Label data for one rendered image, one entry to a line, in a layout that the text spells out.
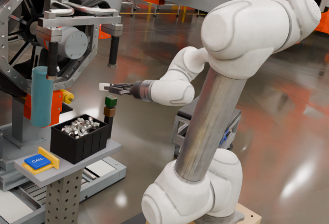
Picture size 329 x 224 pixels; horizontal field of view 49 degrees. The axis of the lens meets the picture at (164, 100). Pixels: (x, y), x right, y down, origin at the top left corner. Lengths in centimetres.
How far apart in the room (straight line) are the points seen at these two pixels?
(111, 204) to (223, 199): 88
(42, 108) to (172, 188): 76
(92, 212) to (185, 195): 93
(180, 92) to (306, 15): 57
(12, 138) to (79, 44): 72
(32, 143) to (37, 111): 42
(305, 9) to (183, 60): 60
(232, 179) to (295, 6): 61
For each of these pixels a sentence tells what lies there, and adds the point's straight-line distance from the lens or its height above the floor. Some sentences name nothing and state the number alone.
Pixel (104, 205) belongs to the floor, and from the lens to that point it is 201.
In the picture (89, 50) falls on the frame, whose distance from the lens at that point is 189.
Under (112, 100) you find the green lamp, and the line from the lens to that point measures 157.
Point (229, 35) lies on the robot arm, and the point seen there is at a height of 114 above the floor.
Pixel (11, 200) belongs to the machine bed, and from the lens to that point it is 191.
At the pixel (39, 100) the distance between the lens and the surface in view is 162.
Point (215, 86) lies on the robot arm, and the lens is 91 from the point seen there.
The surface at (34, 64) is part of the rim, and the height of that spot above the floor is 69.
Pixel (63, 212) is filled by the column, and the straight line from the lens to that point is 165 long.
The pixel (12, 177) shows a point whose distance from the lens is 193.
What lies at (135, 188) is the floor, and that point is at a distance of 215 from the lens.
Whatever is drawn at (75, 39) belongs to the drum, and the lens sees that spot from 159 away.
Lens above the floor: 128
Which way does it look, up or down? 22 degrees down
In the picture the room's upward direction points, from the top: 11 degrees clockwise
